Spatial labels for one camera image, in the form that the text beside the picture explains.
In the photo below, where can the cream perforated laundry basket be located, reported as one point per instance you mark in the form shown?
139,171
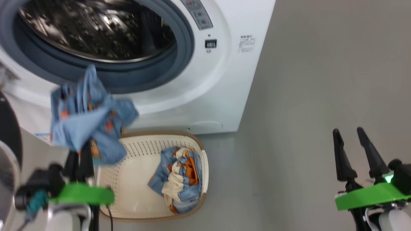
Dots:
135,186

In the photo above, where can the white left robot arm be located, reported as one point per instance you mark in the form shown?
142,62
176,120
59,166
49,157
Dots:
67,219

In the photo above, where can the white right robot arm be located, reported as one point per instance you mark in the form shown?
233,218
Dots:
395,221

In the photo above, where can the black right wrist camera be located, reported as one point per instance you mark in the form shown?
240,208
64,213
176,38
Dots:
401,175

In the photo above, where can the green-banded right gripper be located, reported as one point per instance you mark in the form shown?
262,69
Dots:
369,195

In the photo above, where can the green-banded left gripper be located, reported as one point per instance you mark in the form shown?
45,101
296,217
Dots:
80,194

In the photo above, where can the light blue orange-print garment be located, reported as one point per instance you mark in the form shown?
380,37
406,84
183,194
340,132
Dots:
80,125

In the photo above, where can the white front-load washing machine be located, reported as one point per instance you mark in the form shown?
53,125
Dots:
218,96

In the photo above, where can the blue cream orange garment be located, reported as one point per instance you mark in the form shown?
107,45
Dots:
179,179

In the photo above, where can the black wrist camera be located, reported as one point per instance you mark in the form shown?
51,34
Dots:
38,186
401,175

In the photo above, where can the dark round washing machine door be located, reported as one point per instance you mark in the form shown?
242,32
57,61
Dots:
8,128

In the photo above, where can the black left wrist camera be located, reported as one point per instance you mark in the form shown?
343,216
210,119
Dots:
38,186

